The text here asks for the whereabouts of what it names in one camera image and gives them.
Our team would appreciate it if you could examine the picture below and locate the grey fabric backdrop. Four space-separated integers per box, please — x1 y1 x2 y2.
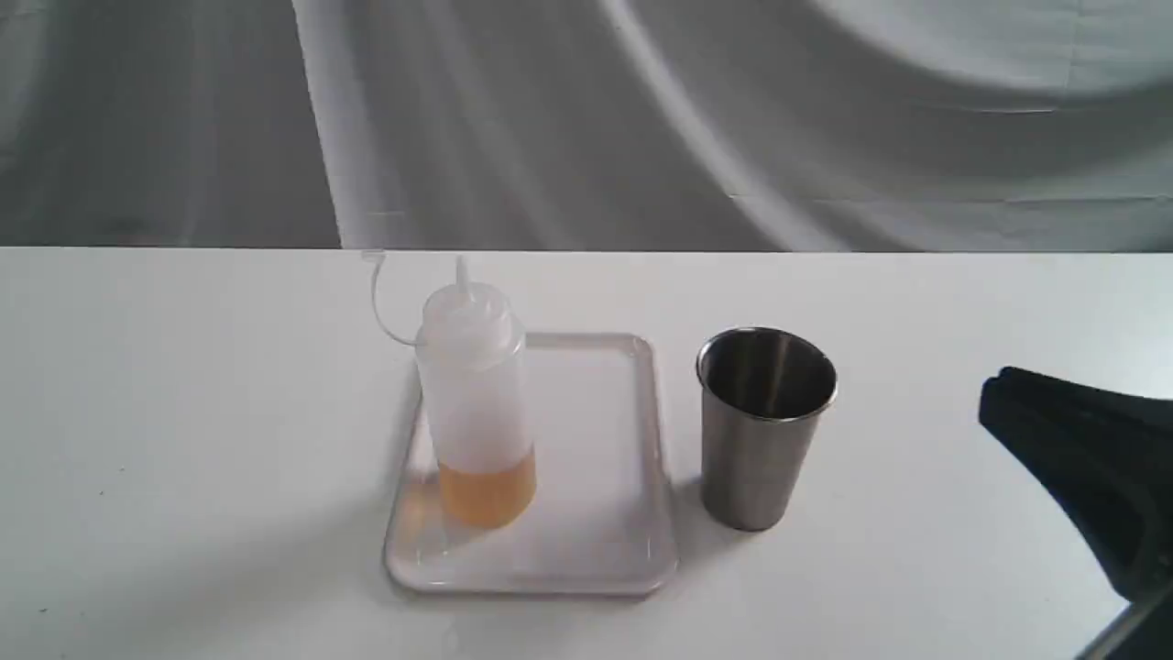
1 1 1172 252

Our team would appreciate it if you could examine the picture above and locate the white rectangular plastic tray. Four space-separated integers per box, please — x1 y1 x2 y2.
384 331 678 598

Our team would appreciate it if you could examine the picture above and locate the clear plastic squeeze bottle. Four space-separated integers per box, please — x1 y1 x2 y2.
362 250 537 529

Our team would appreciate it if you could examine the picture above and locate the stainless steel cup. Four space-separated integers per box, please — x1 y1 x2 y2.
696 326 839 535

